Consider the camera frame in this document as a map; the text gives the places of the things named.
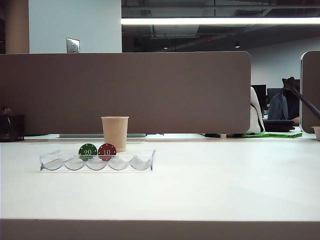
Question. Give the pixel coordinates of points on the seated person in blue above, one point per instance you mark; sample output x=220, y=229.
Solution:
x=277, y=105

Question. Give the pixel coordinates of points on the metal wall switch plate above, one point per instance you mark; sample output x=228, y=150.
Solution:
x=73, y=45

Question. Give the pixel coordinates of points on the narrow brown desk divider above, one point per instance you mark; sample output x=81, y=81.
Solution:
x=312, y=87

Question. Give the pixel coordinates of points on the wide brown desk divider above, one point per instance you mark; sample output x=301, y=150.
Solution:
x=150, y=92

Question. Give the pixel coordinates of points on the flat black object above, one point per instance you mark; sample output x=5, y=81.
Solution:
x=212, y=135

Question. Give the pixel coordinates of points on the beige paper bowl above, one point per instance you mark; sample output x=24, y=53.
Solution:
x=317, y=132

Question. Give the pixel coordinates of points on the black diagonal pole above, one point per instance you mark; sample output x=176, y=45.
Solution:
x=307, y=102

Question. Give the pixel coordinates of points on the clear plastic chip tray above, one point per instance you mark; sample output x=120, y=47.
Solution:
x=75, y=165

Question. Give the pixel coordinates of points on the beige divider clamp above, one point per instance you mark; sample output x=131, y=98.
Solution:
x=224, y=136

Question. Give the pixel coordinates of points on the brown paper cup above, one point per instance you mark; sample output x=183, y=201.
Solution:
x=115, y=132

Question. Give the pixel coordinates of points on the long ceiling light strip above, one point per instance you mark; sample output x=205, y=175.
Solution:
x=212, y=20

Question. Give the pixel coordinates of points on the small black monitor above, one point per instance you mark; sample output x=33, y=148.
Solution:
x=272, y=92

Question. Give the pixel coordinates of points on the green poker chip 20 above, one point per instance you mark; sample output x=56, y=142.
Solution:
x=87, y=149

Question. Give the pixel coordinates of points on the large black monitor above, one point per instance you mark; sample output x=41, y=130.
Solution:
x=260, y=93

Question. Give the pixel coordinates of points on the blurred brown divider edge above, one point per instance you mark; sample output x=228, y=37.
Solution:
x=160, y=230

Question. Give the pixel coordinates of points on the red poker chip 10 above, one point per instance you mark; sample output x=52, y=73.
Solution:
x=107, y=149

